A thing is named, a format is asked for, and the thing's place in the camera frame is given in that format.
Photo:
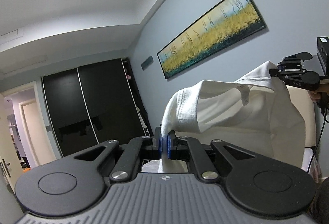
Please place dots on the small grey wall speaker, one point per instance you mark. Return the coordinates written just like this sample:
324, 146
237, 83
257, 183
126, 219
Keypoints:
147, 62

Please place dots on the black sliding wardrobe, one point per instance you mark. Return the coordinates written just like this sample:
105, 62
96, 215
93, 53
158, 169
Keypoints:
91, 104

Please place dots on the person's right hand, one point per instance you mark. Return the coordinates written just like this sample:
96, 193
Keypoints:
316, 95

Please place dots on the landscape painting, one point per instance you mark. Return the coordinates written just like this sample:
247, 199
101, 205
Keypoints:
227, 23

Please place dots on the white t-shirt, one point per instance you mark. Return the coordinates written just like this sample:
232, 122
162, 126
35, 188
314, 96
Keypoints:
254, 112

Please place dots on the cream room door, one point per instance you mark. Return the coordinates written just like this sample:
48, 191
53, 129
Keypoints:
9, 159

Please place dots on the beige leather headboard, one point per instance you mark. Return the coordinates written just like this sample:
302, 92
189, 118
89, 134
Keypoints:
300, 99

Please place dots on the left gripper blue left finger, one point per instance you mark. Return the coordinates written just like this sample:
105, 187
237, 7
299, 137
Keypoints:
130, 157

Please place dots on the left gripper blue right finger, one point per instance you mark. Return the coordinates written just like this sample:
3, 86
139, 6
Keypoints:
193, 153

